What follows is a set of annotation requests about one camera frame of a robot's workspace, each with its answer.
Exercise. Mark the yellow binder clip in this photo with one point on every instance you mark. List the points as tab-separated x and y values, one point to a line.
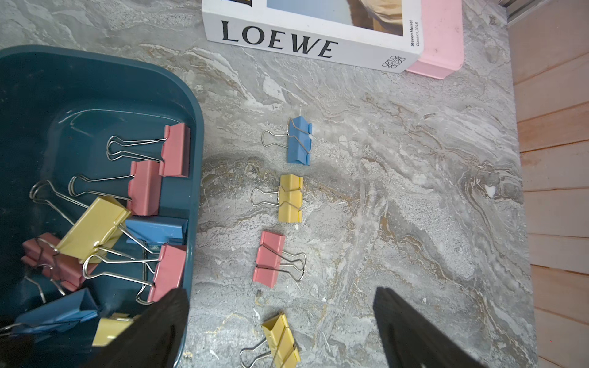
288	198
280	341

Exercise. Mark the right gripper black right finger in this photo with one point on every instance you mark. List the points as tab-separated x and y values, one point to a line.
409	340

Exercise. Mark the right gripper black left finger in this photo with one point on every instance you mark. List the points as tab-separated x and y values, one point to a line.
152	339

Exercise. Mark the pink case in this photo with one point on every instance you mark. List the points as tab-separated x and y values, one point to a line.
443	52

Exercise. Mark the teal plastic storage box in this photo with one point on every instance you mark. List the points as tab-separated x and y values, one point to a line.
101	162

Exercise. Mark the pink binder clip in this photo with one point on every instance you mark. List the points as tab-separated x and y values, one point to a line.
272	260

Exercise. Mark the white LOEWE book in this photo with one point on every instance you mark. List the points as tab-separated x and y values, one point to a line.
379	35

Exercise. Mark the blue binder clip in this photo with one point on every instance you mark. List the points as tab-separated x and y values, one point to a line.
299	141
59	315

